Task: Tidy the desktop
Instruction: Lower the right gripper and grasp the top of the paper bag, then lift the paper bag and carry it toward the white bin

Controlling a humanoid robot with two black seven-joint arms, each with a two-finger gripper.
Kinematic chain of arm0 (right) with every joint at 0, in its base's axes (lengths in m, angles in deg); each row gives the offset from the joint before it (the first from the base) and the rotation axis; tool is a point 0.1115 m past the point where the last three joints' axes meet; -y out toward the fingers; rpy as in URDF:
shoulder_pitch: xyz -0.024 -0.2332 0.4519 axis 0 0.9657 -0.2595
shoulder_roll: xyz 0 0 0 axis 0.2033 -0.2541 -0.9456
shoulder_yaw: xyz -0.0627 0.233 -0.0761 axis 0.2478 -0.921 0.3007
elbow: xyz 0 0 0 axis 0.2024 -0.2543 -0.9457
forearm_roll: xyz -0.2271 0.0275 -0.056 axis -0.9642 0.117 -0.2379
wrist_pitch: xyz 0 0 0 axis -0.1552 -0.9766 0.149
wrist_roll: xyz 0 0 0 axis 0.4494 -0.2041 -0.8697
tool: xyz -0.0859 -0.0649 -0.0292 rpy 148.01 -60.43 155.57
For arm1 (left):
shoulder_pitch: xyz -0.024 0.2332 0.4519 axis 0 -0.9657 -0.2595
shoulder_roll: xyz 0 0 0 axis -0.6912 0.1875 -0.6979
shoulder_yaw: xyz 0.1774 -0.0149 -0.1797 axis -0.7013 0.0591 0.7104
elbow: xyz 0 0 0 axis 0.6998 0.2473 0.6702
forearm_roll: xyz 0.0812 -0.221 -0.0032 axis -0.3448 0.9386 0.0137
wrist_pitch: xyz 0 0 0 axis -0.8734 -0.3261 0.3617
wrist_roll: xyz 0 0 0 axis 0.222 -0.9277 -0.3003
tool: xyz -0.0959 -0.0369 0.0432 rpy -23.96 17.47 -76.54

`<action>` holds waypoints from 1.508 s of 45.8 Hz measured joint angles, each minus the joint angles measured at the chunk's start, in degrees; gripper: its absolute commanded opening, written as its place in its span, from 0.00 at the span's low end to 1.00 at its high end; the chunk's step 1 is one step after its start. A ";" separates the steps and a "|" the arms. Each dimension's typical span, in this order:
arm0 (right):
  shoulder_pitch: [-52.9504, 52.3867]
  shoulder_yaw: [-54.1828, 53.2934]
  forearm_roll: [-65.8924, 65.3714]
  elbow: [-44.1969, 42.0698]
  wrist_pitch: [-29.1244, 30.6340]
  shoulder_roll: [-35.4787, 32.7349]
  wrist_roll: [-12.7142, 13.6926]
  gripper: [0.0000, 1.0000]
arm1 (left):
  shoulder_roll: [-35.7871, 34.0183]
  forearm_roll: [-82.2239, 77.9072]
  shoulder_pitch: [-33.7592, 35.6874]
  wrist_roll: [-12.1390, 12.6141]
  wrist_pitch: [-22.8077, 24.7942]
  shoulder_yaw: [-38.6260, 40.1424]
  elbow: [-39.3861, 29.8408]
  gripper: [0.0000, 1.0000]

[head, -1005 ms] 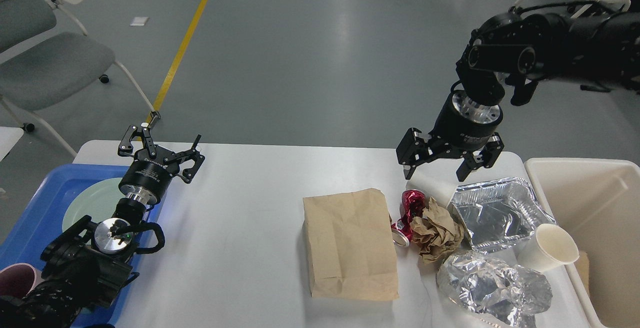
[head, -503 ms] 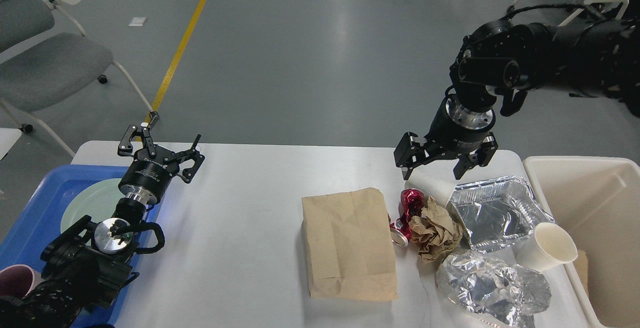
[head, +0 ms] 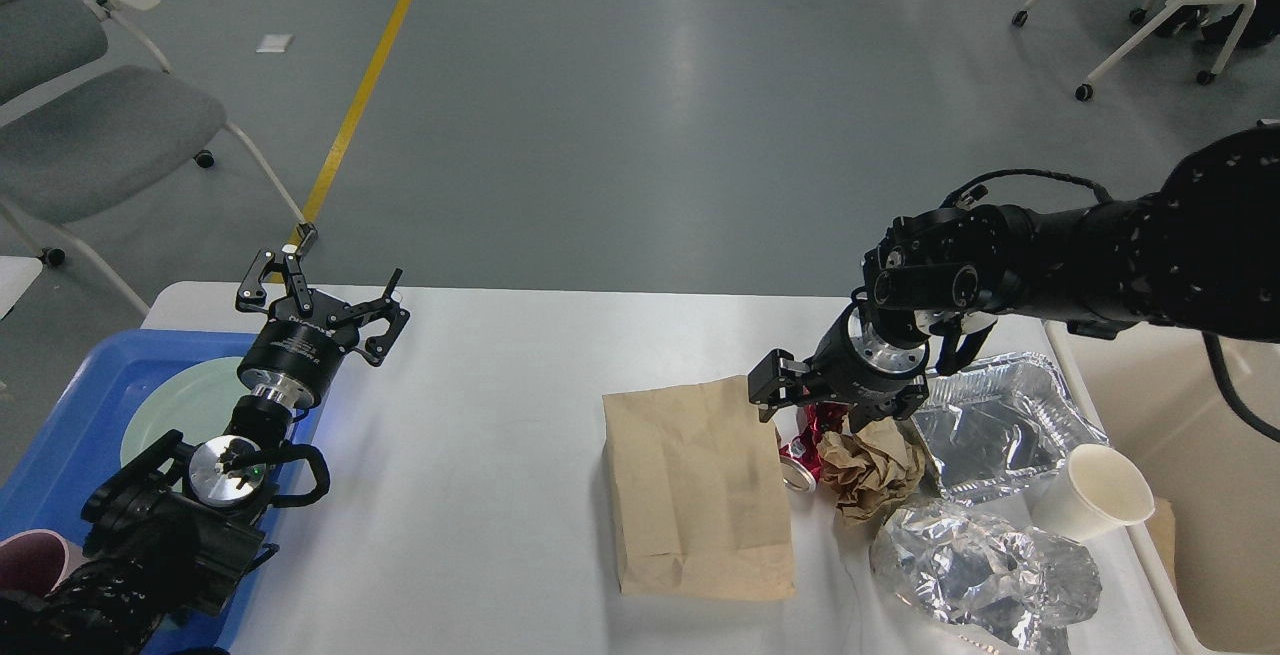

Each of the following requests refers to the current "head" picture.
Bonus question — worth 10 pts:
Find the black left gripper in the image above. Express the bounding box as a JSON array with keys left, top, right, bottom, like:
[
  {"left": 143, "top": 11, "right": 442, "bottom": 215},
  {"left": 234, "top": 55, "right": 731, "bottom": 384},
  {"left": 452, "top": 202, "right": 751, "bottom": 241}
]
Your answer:
[{"left": 236, "top": 247, "right": 412, "bottom": 409}]

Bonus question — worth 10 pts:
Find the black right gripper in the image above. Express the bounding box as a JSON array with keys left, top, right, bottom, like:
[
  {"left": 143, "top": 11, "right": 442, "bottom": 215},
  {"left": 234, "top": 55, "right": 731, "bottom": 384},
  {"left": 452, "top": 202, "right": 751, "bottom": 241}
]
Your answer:
[{"left": 748, "top": 304, "right": 929, "bottom": 431}]

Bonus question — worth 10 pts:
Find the light green plate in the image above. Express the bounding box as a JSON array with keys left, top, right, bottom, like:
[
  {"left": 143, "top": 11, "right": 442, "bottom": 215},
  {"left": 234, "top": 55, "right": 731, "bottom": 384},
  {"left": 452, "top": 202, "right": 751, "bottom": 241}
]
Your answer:
[{"left": 119, "top": 356, "right": 251, "bottom": 467}]

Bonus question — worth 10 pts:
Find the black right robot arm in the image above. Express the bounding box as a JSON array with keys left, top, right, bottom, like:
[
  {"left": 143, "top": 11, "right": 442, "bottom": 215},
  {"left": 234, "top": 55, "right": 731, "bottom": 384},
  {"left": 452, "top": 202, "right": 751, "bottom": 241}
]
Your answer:
[{"left": 748, "top": 123, "right": 1279, "bottom": 440}]

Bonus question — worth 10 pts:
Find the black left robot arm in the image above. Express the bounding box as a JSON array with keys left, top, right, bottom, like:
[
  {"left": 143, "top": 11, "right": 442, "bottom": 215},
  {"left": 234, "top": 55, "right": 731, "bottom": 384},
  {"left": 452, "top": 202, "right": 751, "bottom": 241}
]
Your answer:
[{"left": 3, "top": 246, "right": 410, "bottom": 654}]

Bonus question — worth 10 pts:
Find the crushed red can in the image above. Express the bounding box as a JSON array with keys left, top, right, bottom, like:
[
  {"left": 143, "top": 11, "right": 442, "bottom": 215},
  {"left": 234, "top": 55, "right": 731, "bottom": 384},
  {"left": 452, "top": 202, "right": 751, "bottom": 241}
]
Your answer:
[{"left": 780, "top": 403, "right": 850, "bottom": 494}]

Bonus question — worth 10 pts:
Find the crumpled brown paper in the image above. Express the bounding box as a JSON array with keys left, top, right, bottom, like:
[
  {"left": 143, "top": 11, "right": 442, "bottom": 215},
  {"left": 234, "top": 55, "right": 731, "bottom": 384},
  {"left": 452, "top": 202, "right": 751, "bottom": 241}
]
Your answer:
[{"left": 817, "top": 421, "right": 925, "bottom": 528}]

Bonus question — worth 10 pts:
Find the aluminium foil tray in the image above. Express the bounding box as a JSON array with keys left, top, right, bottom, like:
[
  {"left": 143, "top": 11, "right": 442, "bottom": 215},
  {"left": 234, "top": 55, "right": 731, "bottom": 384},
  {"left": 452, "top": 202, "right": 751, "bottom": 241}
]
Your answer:
[{"left": 911, "top": 351, "right": 1108, "bottom": 507}]

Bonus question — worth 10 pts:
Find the brown paper bag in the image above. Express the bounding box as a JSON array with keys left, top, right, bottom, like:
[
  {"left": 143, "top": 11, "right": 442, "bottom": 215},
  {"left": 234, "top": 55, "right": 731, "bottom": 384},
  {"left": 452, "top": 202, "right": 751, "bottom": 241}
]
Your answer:
[{"left": 603, "top": 374, "right": 796, "bottom": 603}]

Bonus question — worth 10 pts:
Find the crumpled aluminium foil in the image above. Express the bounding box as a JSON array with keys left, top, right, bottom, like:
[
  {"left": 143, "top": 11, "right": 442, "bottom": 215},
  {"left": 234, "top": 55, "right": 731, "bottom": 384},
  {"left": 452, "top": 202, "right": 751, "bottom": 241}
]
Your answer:
[{"left": 869, "top": 496, "right": 1103, "bottom": 654}]

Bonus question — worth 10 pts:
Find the blue plastic tray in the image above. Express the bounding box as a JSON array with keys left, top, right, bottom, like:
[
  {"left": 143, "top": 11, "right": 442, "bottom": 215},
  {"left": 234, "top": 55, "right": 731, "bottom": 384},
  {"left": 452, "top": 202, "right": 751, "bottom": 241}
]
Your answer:
[{"left": 3, "top": 330, "right": 312, "bottom": 654}]

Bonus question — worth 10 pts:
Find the white paper cup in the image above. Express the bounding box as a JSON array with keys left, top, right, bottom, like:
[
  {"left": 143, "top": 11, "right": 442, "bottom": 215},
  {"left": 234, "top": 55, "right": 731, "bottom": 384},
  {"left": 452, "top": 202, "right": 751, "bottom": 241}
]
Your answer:
[{"left": 1030, "top": 444, "right": 1156, "bottom": 542}]

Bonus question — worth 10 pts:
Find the grey chair left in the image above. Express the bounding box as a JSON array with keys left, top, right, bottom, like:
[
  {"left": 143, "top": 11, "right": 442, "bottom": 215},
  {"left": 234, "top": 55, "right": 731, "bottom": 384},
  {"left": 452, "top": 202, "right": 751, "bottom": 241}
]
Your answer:
[{"left": 0, "top": 0, "right": 323, "bottom": 316}]

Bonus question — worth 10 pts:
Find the pink mug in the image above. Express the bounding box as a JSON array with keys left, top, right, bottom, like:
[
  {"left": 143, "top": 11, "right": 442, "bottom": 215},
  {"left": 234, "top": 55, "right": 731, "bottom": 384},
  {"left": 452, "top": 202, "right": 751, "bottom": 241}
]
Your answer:
[{"left": 1, "top": 530, "right": 88, "bottom": 597}]

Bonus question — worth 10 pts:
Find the beige plastic bin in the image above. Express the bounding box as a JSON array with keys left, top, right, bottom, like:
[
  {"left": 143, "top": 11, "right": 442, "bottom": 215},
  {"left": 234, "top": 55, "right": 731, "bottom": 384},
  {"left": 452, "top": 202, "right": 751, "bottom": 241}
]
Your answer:
[{"left": 1046, "top": 322, "right": 1279, "bottom": 654}]

